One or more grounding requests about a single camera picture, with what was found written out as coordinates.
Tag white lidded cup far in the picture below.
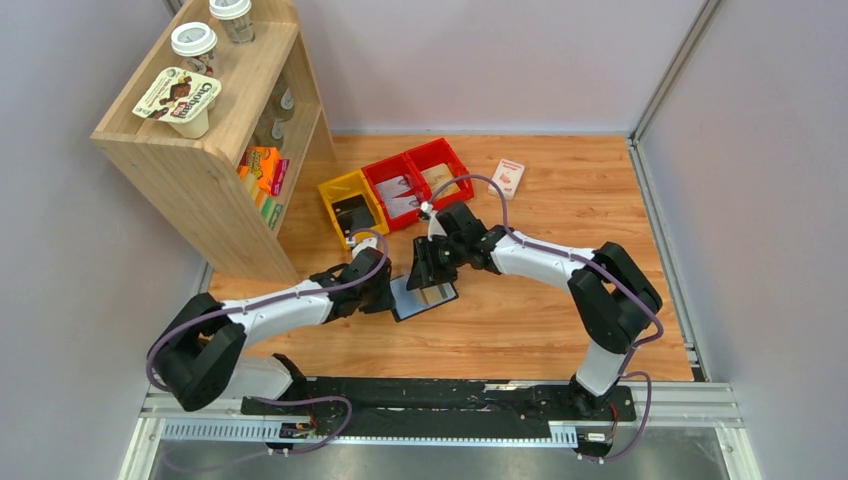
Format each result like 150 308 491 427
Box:
209 0 255 45

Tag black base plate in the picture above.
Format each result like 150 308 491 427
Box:
240 377 637 440

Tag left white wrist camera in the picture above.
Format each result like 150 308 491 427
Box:
346 236 379 258

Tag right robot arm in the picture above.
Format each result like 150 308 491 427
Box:
406 201 662 399

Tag white pink card box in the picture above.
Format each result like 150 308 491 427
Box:
491 158 526 201

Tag red plastic bin middle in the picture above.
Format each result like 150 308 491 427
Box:
362 154 431 231

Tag red plastic bin right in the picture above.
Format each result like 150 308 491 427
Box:
404 137 476 211

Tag Chobani yogurt cup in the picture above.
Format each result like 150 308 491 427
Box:
132 67 222 139

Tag tan card in bin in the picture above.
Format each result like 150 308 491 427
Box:
422 163 461 200

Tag white cards in bin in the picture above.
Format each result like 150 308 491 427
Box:
375 176 420 219

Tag wooden shelf unit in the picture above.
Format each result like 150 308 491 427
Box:
92 1 336 283

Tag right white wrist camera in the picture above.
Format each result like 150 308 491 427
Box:
418 201 447 240

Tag red plastic bin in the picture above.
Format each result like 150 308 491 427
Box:
362 154 431 231
404 137 476 211

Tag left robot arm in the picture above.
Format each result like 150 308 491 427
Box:
146 246 395 412

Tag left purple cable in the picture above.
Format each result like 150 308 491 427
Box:
145 228 391 458

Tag glass bottle on shelf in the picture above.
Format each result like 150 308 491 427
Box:
269 77 295 122

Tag black card in bin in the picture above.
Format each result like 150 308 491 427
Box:
331 195 376 235

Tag orange snack box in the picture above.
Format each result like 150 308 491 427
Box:
237 146 290 196

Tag white lidded cup near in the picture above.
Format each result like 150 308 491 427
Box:
170 22 218 77

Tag white lidded cup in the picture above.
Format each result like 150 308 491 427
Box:
170 22 218 77
209 0 255 45

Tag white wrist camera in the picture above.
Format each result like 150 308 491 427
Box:
346 236 379 258
418 201 447 240

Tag yellow plastic bin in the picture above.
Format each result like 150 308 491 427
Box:
318 169 389 250

